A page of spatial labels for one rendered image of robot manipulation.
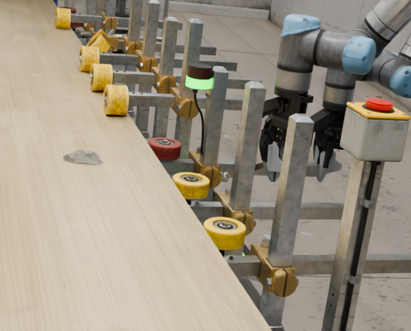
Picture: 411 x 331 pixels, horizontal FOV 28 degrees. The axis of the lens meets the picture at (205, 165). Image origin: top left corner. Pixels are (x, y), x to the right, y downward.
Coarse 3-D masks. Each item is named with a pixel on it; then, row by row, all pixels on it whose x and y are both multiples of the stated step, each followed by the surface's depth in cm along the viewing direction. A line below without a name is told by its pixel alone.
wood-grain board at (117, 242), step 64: (0, 0) 383; (0, 64) 259; (64, 64) 270; (0, 128) 196; (64, 128) 202; (128, 128) 209; (0, 192) 157; (64, 192) 161; (128, 192) 165; (0, 256) 132; (64, 256) 134; (128, 256) 137; (192, 256) 140; (0, 320) 113; (64, 320) 115; (128, 320) 117; (192, 320) 119; (256, 320) 122
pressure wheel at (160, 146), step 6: (156, 138) 201; (162, 138) 202; (168, 138) 202; (150, 144) 197; (156, 144) 196; (162, 144) 197; (168, 144) 198; (174, 144) 198; (180, 144) 198; (156, 150) 196; (162, 150) 195; (168, 150) 196; (174, 150) 196; (180, 150) 199; (162, 156) 196; (168, 156) 196; (174, 156) 197
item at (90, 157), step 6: (78, 150) 181; (90, 150) 183; (66, 156) 179; (72, 156) 180; (78, 156) 181; (84, 156) 181; (90, 156) 180; (96, 156) 180; (84, 162) 179; (90, 162) 179; (96, 162) 180; (102, 162) 181
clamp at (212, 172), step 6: (192, 156) 203; (198, 156) 203; (198, 162) 199; (198, 168) 198; (204, 168) 197; (210, 168) 196; (216, 168) 197; (204, 174) 195; (210, 174) 196; (216, 174) 196; (210, 180) 196; (216, 180) 197; (210, 186) 197; (216, 186) 197
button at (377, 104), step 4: (368, 100) 119; (372, 100) 119; (376, 100) 120; (380, 100) 120; (384, 100) 120; (368, 104) 119; (372, 104) 118; (376, 104) 118; (380, 104) 118; (384, 104) 118; (388, 104) 118; (392, 104) 120; (372, 108) 118; (376, 108) 118; (380, 108) 118; (384, 108) 118; (388, 108) 118; (392, 108) 119
